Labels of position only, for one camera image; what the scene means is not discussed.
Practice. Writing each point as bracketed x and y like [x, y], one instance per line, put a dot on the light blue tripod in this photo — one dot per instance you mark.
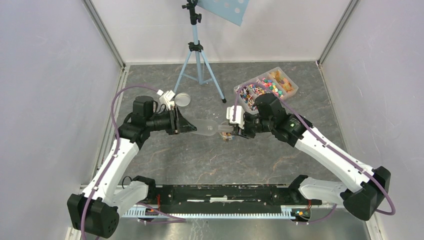
[205, 73]

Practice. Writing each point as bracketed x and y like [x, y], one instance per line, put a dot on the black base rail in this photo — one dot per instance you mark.
[226, 198]

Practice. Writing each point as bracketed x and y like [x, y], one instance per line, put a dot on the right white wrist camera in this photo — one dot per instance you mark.
[235, 116]

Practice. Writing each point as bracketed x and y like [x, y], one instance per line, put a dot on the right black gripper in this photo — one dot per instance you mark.
[245, 133]

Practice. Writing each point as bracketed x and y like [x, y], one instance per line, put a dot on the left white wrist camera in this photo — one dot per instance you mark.
[166, 98]

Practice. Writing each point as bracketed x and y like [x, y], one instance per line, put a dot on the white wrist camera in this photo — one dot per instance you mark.
[235, 116]
[166, 98]

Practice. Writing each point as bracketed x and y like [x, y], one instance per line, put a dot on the round metal lid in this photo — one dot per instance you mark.
[182, 99]

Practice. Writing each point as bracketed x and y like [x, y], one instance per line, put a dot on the light blue perforated board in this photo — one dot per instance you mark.
[231, 10]

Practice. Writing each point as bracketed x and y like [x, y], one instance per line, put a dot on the clear plastic scoop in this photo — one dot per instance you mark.
[209, 127]

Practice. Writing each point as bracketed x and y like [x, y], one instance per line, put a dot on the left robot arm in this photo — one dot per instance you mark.
[98, 209]

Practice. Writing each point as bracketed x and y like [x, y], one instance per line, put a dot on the clear compartment candy tray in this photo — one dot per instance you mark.
[274, 80]

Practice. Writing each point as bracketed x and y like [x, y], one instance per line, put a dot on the clear round jar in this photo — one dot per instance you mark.
[226, 136]

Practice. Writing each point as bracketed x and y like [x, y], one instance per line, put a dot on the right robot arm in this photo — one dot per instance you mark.
[361, 188]

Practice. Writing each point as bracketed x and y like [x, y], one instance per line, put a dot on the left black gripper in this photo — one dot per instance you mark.
[178, 123]

